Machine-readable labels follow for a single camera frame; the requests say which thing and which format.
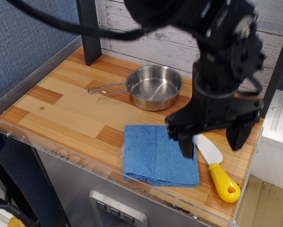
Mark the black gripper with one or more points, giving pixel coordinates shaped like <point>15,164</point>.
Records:
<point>214,105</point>

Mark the white appliance at right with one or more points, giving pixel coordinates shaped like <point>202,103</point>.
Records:
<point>267,163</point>

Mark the blue folded cloth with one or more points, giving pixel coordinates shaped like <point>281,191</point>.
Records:
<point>150,156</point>

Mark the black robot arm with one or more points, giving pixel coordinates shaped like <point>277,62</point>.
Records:
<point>225,31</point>

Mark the black left post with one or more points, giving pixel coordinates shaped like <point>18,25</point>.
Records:
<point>88,21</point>

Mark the clear acrylic edge guard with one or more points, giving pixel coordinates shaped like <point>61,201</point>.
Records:
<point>74,174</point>

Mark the silver button panel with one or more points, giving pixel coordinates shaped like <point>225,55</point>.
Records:
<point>110,212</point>

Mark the yellow black object bottom left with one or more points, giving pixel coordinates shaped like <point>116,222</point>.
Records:
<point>11,216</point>

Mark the white knife yellow handle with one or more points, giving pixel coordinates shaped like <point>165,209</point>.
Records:
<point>226,188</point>

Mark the stainless steel pot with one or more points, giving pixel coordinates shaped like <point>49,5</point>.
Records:
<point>151,88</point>

